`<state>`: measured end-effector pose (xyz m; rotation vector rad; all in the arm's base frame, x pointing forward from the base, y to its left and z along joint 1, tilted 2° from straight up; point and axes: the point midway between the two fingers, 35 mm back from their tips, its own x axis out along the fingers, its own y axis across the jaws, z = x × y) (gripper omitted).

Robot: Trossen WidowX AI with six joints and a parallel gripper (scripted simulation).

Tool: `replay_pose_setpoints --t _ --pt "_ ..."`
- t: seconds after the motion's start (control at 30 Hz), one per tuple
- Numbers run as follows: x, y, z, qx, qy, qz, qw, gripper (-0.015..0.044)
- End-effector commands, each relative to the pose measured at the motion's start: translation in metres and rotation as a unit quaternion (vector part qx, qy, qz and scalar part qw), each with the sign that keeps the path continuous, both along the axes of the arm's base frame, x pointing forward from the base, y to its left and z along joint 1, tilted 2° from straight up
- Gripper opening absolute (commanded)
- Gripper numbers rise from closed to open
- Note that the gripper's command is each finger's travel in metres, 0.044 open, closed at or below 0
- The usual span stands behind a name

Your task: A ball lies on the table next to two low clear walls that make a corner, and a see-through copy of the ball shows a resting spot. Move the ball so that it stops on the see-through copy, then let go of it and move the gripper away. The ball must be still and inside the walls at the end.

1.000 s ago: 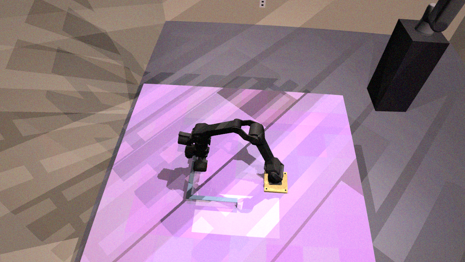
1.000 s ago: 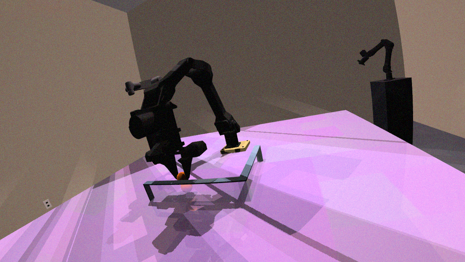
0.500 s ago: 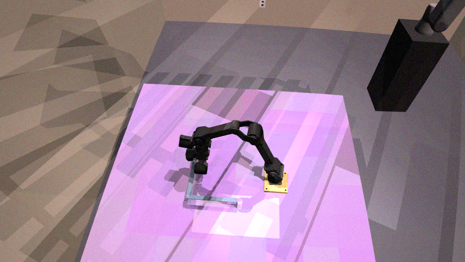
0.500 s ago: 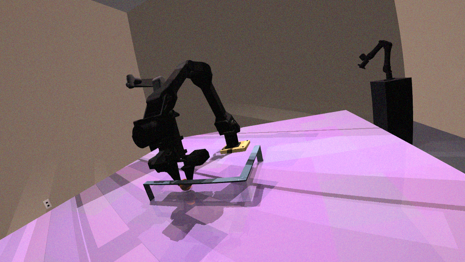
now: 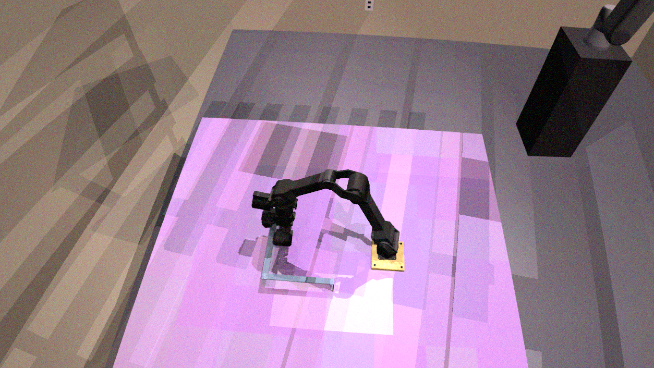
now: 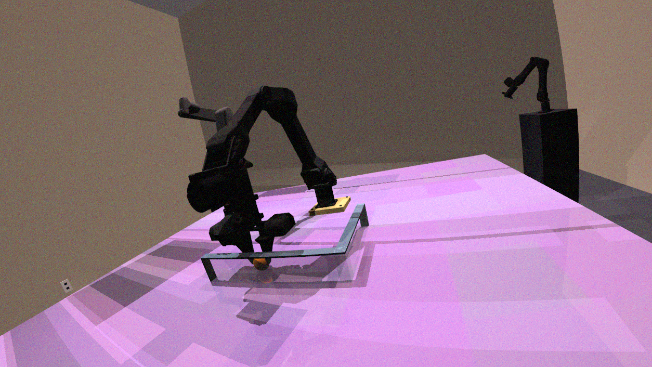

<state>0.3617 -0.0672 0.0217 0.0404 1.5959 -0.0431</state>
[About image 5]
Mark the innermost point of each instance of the low clear corner walls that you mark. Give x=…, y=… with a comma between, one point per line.
x=293, y=284

